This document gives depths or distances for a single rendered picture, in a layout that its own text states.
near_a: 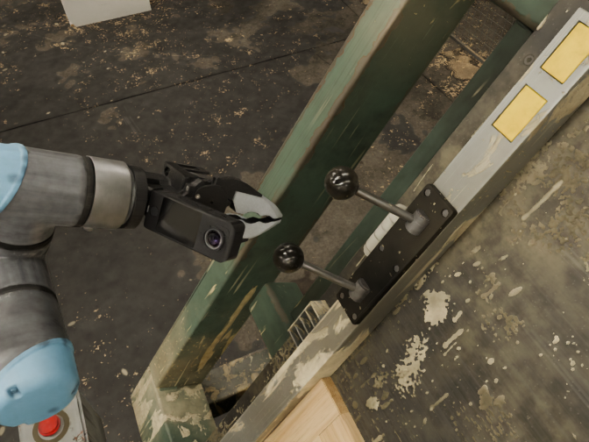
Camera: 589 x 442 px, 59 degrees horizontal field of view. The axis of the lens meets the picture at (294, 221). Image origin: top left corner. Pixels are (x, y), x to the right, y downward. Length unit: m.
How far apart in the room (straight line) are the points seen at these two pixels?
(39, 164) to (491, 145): 0.45
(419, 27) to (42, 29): 3.75
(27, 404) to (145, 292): 1.89
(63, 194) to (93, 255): 2.05
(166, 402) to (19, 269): 0.64
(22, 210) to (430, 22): 0.53
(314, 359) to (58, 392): 0.36
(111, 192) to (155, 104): 2.77
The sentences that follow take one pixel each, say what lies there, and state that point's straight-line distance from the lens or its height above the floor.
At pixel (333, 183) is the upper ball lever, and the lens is 0.56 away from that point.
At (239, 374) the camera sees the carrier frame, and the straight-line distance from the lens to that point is 1.27.
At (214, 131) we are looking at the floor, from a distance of 3.06.
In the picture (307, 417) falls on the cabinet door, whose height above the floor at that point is 1.18.
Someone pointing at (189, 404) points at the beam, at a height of 0.87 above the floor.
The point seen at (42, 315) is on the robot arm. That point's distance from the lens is 0.54.
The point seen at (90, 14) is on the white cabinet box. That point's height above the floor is 0.07.
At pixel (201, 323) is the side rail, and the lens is 1.00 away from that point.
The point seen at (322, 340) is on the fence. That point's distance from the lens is 0.74.
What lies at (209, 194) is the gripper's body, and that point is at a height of 1.51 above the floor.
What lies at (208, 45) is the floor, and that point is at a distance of 3.80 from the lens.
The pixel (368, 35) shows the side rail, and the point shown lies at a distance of 0.73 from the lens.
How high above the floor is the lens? 1.95
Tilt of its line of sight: 50 degrees down
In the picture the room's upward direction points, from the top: straight up
